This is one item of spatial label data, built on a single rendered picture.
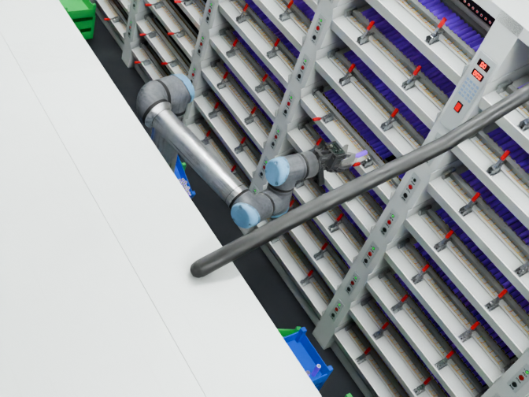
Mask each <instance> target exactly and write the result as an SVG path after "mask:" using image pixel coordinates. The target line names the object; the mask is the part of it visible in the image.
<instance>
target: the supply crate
mask: <svg viewBox="0 0 529 397"><path fill-rule="evenodd" d="M306 331H307V330H306V328H305V327H302V328H300V330H299V332H296V333H293V334H290V335H289V336H285V337H283V339H284V340H285V342H286V343H287V345H288V347H289V348H290V349H291V351H292V352H293V354H294V356H295V357H296V359H297V360H298V361H299V363H300V364H301V366H302V368H303V369H304V370H305V371H307V370H308V371H310V375H309V378H310V380H311V381H312V382H313V384H314V385H317V384H319V383H321V382H324V381H326V380H327V378H328V377H329V376H330V374H331V372H332V370H333V368H332V367H331V365H330V366H326V365H325V363H324V361H323V360H322V358H321V357H320V356H319V354H318V353H317V351H316V349H315V348H314V346H313V345H312V344H311V343H310V341H309V339H308V338H307V336H306V335H305V333H306ZM317 364H320V365H321V368H320V370H319V371H318V373H317V375H316V376H315V377H313V376H312V375H311V373H312V371H313V370H314V368H315V367H316V365H317Z"/></svg>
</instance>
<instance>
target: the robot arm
mask: <svg viewBox="0 0 529 397"><path fill-rule="evenodd" d="M194 95H195V93H194V86H193V85H192V83H191V81H190V80H189V79H188V78H187V77H186V76H185V75H183V74H180V73H177V74H172V75H170V76H166V77H163V78H160V79H157V80H151V81H150V82H148V83H146V84H144V85H143V86H142V88H141V89H140V91H139V93H138V96H137V100H136V109H137V113H138V115H139V118H140V119H141V121H142V122H143V123H144V125H145V126H147V127H148V128H152V134H151V140H152V141H153V143H154V145H155V146H156V148H157V149H158V150H159V152H160V153H161V155H162V157H163V158H164V159H165V161H166V162H167V164H168V166H169V167H170V169H171V170H172V171H173V173H175V168H176V159H177V154H179V155H180V156H181V157H182V158H183V159H184V160H185V161H186V162H187V163H188V164H189V165H190V166H191V168H192V169H193V170H194V171H195V172H196V173H197V174H198V175H199V176H200V177H201V178H202V179H203V180H204V181H205V182H206V183H207V184H208V185H209V186H210V187H211V188H212V189H213V190H214V191H215V192H216V193H217V194H218V195H219V196H220V197H221V198H222V199H223V200H224V202H225V203H226V204H227V205H228V207H229V208H230V209H231V217H232V219H233V221H234V222H235V223H236V224H237V225H238V226H239V227H240V228H251V227H253V226H256V225H258V224H259V223H260V222H262V221H264V220H266V219H267V218H269V217H273V218H277V217H280V216H282V215H284V214H285V213H286V212H287V211H288V209H289V207H290V200H291V196H292V194H293V190H294V186H295V183H296V181H297V180H303V179H307V178H310V177H312V178H313V181H314V182H315V183H316V184H317V185H318V186H319V187H320V186H322V185H323V184H324V171H325V170H326V171H327V172H330V173H334V172H336V173H342V172H345V171H346V170H347V169H349V168H350V167H351V166H352V165H353V164H355V163H356V161H357V159H358V158H355V157H356V154H355V153H352V152H348V146H349V145H348V144H346V145H344V146H343V147H342V148H341V147H340V146H339V145H338V144H337V143H336V141H333V142H329V143H325V144H324V146H323V148H322V150H318V149H314V151H313V152H311V151H306V152H301V153H298V154H291V155H287V156H283V157H277V158H273V159H271V160H270V161H269V162H268V163H267V165H266V167H265V176H266V179H267V181H268V186H267V188H266V189H265V190H264V191H262V192H259V193H257V194H255V195H254V194H253V193H252V192H251V191H250V190H249V189H248V188H246V187H245V186H244V185H243V184H242V183H241V182H240V181H239V179H238V178H237V177H236V176H235V175H234V174H233V173H232V172H231V171H230V170H229V169H228V168H227V167H226V166H225V165H224V164H223V163H222V162H221V161H220V160H219V159H218V158H217V157H216V156H215V155H214V154H213V153H212V152H211V151H210V150H209V149H208V148H207V146H206V145H205V144H204V143H203V142H202V141H201V140H200V139H199V138H198V137H197V136H196V135H195V134H194V133H193V132H192V131H191V130H190V129H189V128H188V127H187V126H186V125H185V124H184V123H183V118H184V114H185V112H186V108H187V103H191V102H192V101H193V100H194ZM345 158H346V159H345Z"/></svg>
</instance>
